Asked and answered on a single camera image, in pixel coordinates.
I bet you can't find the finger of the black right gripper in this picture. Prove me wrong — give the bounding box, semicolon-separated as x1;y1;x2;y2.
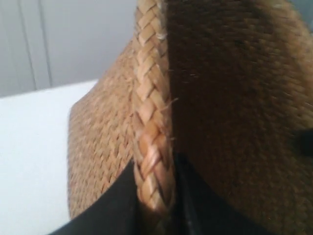
295;128;313;156

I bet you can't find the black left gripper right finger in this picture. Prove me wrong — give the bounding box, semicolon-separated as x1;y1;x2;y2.
175;153;267;235

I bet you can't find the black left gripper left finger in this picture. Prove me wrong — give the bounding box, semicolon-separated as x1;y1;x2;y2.
52;162;140;235

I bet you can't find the brown woven wicker basket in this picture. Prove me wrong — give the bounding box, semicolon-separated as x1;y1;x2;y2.
67;0;313;235

